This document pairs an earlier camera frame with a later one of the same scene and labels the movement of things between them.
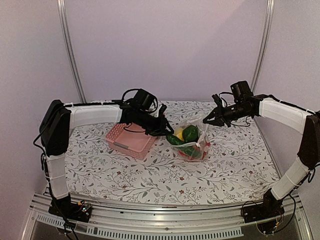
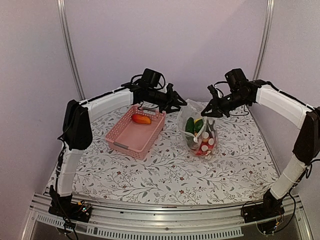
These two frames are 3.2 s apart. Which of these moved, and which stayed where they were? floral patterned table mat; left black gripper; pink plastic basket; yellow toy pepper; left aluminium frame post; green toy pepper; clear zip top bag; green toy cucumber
Moved: clear zip top bag; green toy cucumber; yellow toy pepper; left black gripper; green toy pepper
Stayed: floral patterned table mat; pink plastic basket; left aluminium frame post
